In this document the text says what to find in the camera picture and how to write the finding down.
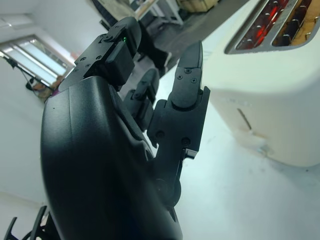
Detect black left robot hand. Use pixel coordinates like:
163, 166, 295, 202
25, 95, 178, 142
39, 16, 211, 240

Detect browned toast slice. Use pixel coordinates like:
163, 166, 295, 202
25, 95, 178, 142
273, 4, 320, 48

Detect white two-slot toaster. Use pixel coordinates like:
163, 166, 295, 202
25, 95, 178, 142
199, 0, 320, 168

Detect black tripod stand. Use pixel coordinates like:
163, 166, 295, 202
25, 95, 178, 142
2, 56, 55, 92

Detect bright window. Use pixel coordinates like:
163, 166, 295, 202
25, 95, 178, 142
0, 34, 69, 86

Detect stacked tan shipping crates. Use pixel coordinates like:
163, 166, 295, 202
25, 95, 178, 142
177, 0, 214, 13

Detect white frame workbench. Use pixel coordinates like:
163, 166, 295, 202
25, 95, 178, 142
136, 0, 185, 26

